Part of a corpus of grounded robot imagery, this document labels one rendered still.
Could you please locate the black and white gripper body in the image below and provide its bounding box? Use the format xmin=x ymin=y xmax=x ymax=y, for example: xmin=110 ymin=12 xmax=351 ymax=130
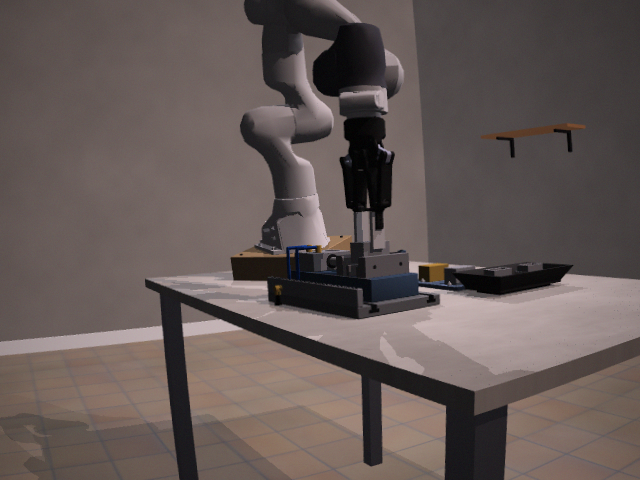
xmin=344 ymin=116 xmax=386 ymax=170

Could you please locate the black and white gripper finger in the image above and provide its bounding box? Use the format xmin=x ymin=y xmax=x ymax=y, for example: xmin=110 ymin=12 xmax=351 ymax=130
xmin=339 ymin=150 xmax=369 ymax=242
xmin=360 ymin=145 xmax=395 ymax=249

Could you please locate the grey flat bar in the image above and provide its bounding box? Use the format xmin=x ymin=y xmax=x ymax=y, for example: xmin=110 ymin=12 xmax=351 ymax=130
xmin=346 ymin=264 xmax=358 ymax=277

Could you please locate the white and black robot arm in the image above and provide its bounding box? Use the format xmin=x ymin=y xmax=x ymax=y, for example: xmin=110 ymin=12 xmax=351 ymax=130
xmin=240 ymin=0 xmax=404 ymax=255

